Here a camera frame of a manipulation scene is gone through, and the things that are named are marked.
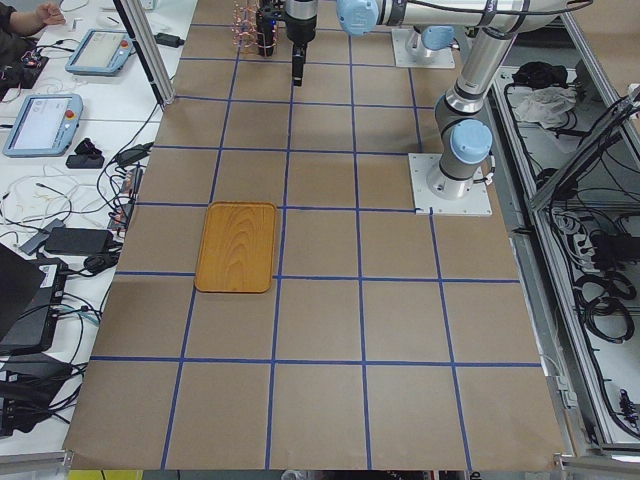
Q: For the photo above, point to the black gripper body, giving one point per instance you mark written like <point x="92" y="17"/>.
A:
<point x="299" y="29"/>

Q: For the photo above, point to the dark wine bottle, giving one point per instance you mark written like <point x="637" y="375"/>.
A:
<point x="266" y="27"/>
<point x="298" y="58"/>

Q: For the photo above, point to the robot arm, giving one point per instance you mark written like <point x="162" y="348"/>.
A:
<point x="466" y="140"/>

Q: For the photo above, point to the wooden tray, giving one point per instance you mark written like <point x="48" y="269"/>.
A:
<point x="237" y="248"/>

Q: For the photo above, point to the person hand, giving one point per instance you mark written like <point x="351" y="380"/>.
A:
<point x="45" y="14"/>

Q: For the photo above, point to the upper teach pendant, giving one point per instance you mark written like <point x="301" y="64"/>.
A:
<point x="100" y="53"/>

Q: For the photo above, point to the teach pendant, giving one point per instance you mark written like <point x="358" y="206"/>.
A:
<point x="45" y="126"/>
<point x="100" y="53"/>

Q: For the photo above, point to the crumpled white cloth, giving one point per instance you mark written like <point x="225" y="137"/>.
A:
<point x="547" y="107"/>

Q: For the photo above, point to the lower teach pendant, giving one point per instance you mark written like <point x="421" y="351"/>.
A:
<point x="45" y="126"/>

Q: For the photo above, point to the black power adapter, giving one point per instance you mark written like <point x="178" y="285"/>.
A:
<point x="77" y="241"/>

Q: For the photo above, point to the black laptop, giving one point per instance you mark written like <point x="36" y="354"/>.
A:
<point x="30" y="292"/>

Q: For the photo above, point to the copper wire bottle basket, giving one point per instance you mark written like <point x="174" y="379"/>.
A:
<point x="244" y="26"/>

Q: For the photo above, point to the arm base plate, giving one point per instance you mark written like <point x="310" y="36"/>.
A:
<point x="436" y="194"/>
<point x="424" y="47"/>

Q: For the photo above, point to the aluminium frame post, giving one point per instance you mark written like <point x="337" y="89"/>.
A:
<point x="139" y="30"/>

